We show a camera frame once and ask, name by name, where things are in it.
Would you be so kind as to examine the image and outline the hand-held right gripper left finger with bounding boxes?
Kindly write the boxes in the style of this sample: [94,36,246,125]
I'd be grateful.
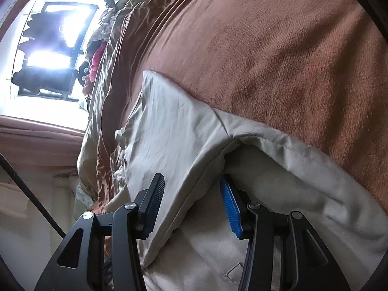
[33,173,167,291]

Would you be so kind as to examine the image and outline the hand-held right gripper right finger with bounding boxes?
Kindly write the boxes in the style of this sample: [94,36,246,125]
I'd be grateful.
[220,174,352,291]

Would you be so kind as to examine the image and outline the beige jacket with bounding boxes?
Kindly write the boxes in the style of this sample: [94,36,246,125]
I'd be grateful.
[113,70,388,291]

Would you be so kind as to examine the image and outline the pile of clothes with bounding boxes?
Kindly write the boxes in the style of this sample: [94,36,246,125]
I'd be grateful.
[86,0,131,52]

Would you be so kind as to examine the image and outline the light pillow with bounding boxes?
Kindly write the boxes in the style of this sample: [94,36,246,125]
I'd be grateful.
[73,173,98,214]

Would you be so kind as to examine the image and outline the beige duvet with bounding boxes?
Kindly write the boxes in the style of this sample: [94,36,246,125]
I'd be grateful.
[77,0,146,194]

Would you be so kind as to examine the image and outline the cream padded headboard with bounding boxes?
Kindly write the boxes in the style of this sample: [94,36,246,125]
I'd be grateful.
[0,170,79,267]

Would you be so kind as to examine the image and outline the black plush toy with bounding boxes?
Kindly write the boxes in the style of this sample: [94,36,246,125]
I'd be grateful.
[76,62,90,87]

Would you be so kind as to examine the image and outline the pink plush toy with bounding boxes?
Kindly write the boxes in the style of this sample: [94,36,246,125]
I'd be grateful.
[89,44,106,82]

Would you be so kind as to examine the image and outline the brown blanket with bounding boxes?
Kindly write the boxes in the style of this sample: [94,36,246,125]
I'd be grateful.
[95,0,388,213]

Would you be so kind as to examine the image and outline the long dark hanging coat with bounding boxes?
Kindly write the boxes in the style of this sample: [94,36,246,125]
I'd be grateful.
[14,68,78,96]

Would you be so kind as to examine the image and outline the black cable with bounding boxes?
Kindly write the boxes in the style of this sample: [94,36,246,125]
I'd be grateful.
[0,153,65,238]

